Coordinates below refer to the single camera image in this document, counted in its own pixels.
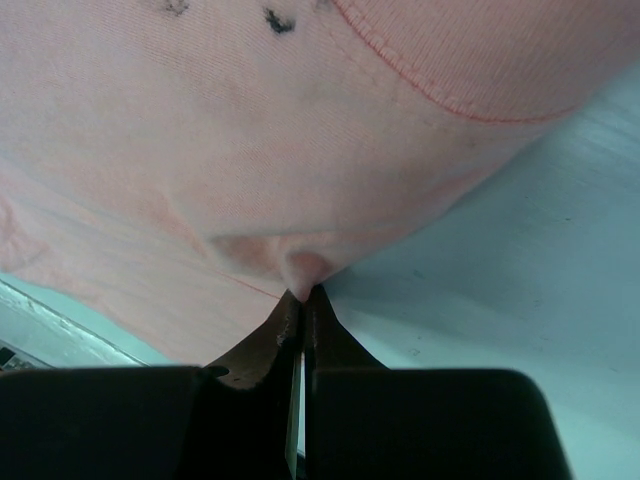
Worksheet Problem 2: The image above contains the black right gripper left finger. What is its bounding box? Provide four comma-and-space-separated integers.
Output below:
199, 292, 303, 479

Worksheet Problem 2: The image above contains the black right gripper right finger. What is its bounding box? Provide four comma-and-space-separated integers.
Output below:
303, 286, 395, 479

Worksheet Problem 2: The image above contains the pink t shirt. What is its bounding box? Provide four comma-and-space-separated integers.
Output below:
1, 1, 639, 363

